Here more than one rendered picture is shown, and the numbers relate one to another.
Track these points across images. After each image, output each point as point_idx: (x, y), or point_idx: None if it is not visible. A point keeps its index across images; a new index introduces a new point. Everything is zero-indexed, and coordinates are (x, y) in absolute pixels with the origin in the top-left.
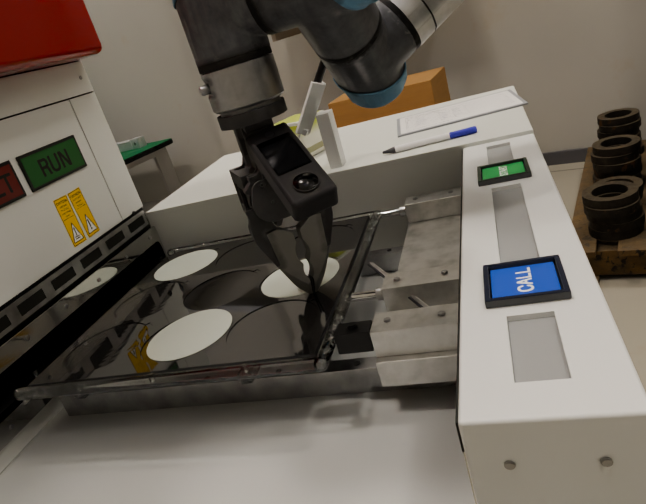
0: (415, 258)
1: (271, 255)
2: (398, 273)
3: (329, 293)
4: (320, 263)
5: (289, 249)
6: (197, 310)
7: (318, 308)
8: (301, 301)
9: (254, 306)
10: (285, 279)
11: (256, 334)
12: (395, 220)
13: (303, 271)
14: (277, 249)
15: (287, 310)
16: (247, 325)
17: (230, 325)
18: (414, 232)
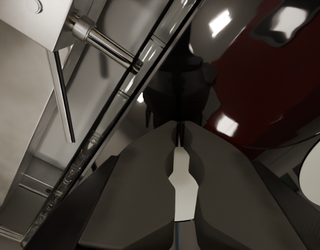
0: (10, 121)
1: (278, 186)
2: (26, 30)
3: (160, 97)
4: (152, 136)
5: (221, 181)
6: (319, 211)
7: (198, 62)
8: (206, 114)
9: (264, 158)
10: (191, 191)
11: (319, 73)
12: (19, 226)
13: (194, 136)
14: (259, 193)
15: (237, 106)
16: (307, 115)
17: None
18: None
